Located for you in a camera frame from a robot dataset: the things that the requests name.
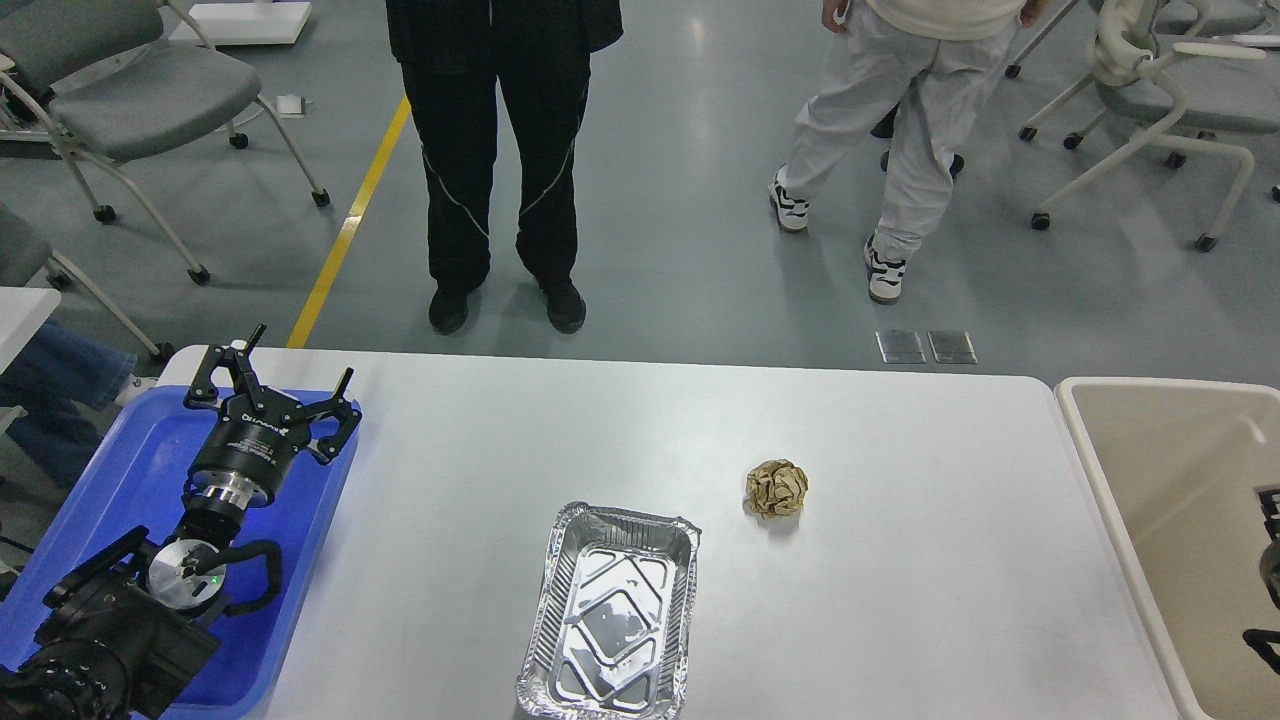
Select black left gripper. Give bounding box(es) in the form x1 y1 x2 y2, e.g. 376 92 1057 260
183 324 362 509

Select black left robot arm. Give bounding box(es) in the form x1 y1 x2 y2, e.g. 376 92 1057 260
3 345 364 719

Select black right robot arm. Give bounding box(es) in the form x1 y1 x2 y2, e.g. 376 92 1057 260
1242 486 1279 674

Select blue plastic tray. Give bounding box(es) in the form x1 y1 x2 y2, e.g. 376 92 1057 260
1 386 358 719

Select seated person in jeans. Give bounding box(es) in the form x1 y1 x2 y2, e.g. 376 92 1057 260
1 319 157 489

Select white table corner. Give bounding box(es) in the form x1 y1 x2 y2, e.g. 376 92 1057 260
0 286 61 372

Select grey chair at left edge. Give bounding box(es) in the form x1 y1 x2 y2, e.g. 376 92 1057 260
1 204 175 363

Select white platform base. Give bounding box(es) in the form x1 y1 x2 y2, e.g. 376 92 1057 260
188 1 314 47

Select person in black coat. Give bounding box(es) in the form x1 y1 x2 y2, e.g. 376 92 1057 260
385 0 625 337

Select aluminium foil tray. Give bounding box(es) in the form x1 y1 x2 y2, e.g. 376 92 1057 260
515 501 701 719

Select crumpled brown paper ball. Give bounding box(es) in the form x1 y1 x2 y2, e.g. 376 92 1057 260
742 459 810 518

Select metal floor outlet plate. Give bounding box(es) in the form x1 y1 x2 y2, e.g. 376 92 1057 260
927 331 978 365
876 331 927 365

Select person in black shoes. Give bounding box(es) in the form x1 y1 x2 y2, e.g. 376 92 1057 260
869 102 965 181

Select person in white clothes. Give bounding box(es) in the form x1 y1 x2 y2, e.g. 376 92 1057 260
769 1 1047 304

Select beige plastic bin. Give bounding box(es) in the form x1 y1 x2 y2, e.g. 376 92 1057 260
1055 377 1279 719

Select white office chair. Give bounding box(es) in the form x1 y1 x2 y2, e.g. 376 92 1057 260
1018 1 1277 252

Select grey chair with white frame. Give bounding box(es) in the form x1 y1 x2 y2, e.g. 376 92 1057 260
1 1 280 224

